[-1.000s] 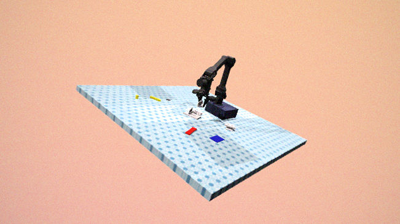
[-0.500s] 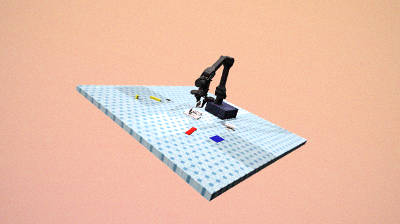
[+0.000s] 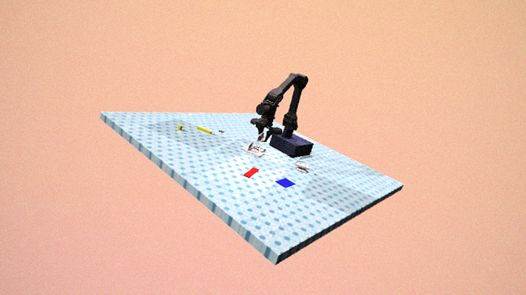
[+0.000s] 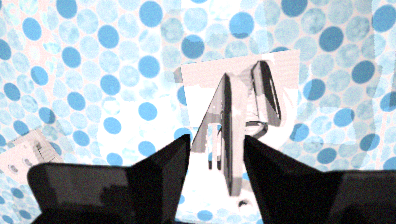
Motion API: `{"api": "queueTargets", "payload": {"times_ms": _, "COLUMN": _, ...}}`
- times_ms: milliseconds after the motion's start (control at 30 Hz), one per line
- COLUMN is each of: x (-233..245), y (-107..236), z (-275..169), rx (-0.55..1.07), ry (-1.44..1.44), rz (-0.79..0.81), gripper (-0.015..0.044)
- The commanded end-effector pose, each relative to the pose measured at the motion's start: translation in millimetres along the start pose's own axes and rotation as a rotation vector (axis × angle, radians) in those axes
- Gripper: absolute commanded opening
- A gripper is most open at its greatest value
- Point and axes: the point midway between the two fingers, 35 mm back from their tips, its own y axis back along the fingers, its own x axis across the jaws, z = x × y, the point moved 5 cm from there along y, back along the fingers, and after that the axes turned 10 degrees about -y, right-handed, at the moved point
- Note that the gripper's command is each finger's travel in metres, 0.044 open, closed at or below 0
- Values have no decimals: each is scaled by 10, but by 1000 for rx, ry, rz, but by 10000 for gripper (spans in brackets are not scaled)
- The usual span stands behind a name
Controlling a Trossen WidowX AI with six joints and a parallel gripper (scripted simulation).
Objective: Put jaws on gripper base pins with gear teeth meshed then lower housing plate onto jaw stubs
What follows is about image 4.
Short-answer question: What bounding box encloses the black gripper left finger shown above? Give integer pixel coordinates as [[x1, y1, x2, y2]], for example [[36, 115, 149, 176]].
[[26, 134, 191, 224]]

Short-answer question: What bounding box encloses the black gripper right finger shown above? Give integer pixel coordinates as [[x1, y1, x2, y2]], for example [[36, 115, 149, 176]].
[[243, 135, 396, 224]]

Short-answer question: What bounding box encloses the grey metal housing plate with two holes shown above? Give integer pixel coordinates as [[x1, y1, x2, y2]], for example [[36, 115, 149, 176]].
[[0, 137, 45, 185]]

